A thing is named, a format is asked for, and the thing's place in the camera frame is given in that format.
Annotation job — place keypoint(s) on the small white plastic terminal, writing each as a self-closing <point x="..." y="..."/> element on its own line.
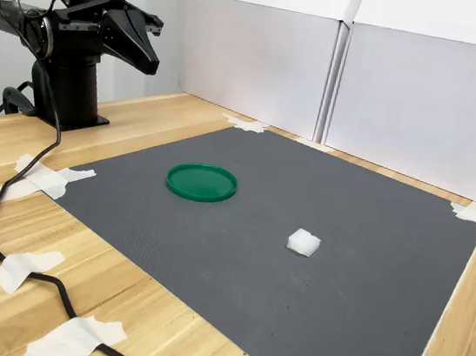
<point x="303" y="242"/>

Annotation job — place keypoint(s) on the round green lid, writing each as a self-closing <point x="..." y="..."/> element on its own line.
<point x="201" y="182"/>

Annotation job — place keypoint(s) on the white partition panel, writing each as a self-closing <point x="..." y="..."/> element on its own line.
<point x="436" y="107"/>
<point x="254" y="57"/>

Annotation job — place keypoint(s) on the dark grey mat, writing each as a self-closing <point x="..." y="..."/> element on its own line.
<point x="260" y="277"/>

